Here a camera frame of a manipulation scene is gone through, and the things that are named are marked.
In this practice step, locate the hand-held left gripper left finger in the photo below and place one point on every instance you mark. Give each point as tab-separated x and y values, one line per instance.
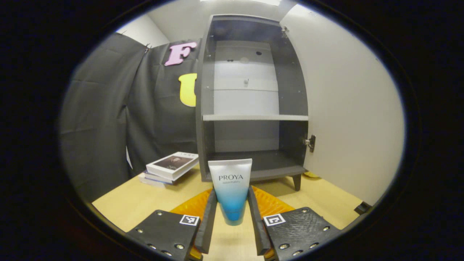
208	228

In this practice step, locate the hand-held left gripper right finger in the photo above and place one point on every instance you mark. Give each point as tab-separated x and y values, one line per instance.
258	232

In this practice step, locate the white and blue bottle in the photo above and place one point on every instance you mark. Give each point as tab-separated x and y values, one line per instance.
230	188

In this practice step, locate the grey cabinet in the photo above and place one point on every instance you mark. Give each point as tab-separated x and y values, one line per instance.
204	137

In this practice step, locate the grey cabinet door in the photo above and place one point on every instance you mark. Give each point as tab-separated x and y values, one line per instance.
355	108

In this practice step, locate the metal door hinge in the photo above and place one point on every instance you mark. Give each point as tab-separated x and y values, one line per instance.
311	143
285	30

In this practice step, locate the grey book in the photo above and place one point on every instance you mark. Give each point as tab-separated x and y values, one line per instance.
152	183

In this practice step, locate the dark blue book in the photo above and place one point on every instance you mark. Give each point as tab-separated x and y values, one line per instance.
156	177

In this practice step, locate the white portrait cover book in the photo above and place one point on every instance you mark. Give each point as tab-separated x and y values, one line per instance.
174	163

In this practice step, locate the yellow round sponge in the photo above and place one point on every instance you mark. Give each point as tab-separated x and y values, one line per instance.
311	175

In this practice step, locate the black backdrop cloth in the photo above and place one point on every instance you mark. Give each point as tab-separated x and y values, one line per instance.
101	119

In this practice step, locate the ceiling light panel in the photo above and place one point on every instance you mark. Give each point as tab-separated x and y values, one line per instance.
268	1

